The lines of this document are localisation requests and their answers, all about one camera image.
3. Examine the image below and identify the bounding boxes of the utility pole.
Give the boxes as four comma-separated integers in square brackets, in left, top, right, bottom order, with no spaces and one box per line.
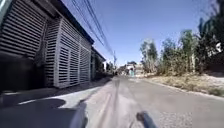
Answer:
[113,50,118,76]

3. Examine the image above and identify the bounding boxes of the dark low building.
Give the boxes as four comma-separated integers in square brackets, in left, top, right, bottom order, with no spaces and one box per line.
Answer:
[90,46,108,81]

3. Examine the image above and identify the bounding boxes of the grey asphalt road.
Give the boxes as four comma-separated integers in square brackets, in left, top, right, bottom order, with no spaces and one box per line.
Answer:
[0,75,224,128]

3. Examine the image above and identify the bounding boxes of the row of trees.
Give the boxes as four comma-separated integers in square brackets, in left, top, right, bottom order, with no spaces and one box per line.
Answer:
[139,0,224,76]

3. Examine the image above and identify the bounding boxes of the dry grass verge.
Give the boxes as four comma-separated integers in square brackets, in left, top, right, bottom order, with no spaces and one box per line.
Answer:
[138,71,224,98]

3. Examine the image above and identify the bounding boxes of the overhead wires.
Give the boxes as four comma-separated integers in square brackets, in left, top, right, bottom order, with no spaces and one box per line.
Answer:
[69,0,118,61]

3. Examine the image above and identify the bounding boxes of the white slatted building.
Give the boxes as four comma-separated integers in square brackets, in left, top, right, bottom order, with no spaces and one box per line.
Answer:
[0,0,95,91]

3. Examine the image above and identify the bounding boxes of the distant buildings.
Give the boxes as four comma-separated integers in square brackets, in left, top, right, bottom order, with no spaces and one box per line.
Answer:
[116,60,145,78]

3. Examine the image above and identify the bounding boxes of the robot's own part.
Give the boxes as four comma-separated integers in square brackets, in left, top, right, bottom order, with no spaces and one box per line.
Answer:
[68,101,88,128]
[135,111,158,128]

